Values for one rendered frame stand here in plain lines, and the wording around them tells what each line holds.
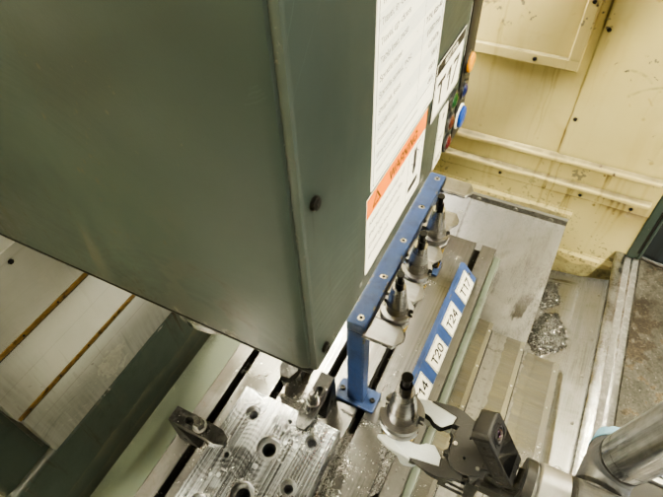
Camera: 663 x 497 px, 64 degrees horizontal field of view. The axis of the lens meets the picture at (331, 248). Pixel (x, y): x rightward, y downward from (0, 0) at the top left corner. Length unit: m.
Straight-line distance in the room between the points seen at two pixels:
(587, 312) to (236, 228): 1.55
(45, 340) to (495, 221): 1.30
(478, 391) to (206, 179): 1.24
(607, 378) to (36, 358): 1.33
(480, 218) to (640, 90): 0.58
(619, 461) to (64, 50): 0.83
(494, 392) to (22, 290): 1.14
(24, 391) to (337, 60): 1.01
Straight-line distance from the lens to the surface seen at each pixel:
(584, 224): 1.79
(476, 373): 1.52
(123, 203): 0.46
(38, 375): 1.22
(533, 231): 1.77
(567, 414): 1.63
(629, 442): 0.87
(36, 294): 1.11
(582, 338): 1.77
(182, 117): 0.34
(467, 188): 1.28
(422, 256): 1.04
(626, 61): 1.49
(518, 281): 1.71
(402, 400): 0.71
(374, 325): 1.00
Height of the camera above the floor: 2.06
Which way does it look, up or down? 49 degrees down
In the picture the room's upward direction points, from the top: 3 degrees counter-clockwise
